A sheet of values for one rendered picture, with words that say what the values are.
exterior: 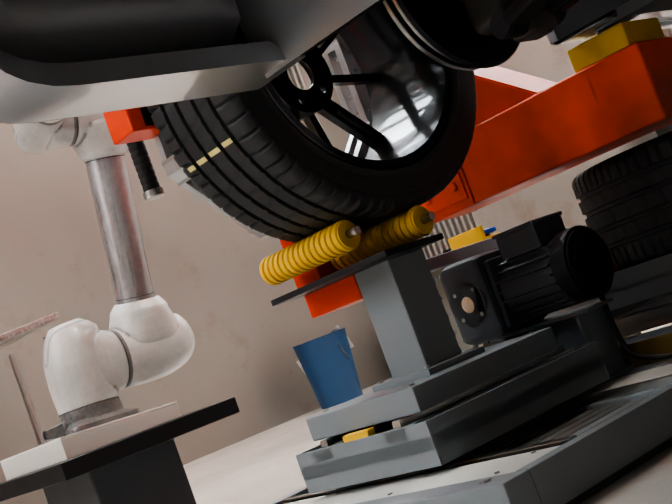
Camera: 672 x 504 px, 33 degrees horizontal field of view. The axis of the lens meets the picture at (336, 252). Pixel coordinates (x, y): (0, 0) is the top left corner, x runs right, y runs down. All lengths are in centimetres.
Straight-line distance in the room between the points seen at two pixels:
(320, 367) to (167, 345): 367
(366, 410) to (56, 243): 443
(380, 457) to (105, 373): 107
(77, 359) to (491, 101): 117
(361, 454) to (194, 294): 470
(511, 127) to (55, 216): 418
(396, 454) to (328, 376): 463
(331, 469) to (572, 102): 89
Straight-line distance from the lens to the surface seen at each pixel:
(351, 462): 202
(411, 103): 232
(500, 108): 251
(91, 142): 293
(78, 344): 285
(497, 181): 252
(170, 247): 664
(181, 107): 199
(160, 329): 293
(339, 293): 218
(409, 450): 191
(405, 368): 211
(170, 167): 214
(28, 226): 625
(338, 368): 655
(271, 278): 217
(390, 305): 209
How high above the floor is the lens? 34
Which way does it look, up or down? 4 degrees up
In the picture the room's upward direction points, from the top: 20 degrees counter-clockwise
